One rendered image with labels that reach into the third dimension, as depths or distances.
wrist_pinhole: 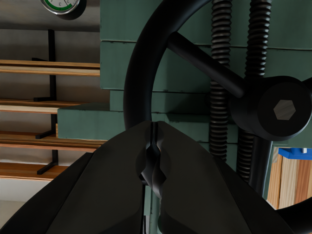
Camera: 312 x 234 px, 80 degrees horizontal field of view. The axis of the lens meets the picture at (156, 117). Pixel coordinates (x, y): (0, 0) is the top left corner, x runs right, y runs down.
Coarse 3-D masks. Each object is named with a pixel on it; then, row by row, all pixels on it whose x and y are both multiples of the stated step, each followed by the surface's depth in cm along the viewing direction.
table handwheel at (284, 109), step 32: (192, 0) 16; (160, 32) 17; (192, 64) 18; (128, 96) 17; (256, 96) 16; (288, 96) 16; (128, 128) 18; (256, 128) 17; (288, 128) 17; (256, 160) 19; (288, 224) 19
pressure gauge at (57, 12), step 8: (40, 0) 28; (48, 0) 28; (56, 0) 28; (72, 0) 28; (80, 0) 28; (48, 8) 28; (56, 8) 28; (64, 8) 28; (72, 8) 28; (80, 8) 29; (64, 16) 29; (72, 16) 30
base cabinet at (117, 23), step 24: (120, 0) 34; (144, 0) 34; (240, 0) 34; (288, 0) 34; (120, 24) 34; (144, 24) 34; (192, 24) 34; (240, 24) 34; (288, 24) 34; (288, 48) 35
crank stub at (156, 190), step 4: (160, 156) 17; (156, 164) 15; (156, 168) 14; (156, 172) 14; (160, 172) 13; (152, 176) 14; (156, 176) 13; (160, 176) 13; (164, 176) 13; (152, 180) 14; (156, 180) 13; (160, 180) 13; (164, 180) 13; (156, 184) 13; (160, 184) 13; (156, 188) 13; (160, 188) 13; (156, 192) 13; (160, 192) 13; (160, 196) 13
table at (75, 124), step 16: (64, 112) 36; (80, 112) 36; (96, 112) 36; (112, 112) 36; (64, 128) 37; (80, 128) 37; (96, 128) 37; (112, 128) 37; (176, 128) 27; (192, 128) 27; (208, 128) 27; (272, 144) 38; (288, 144) 38; (304, 144) 38
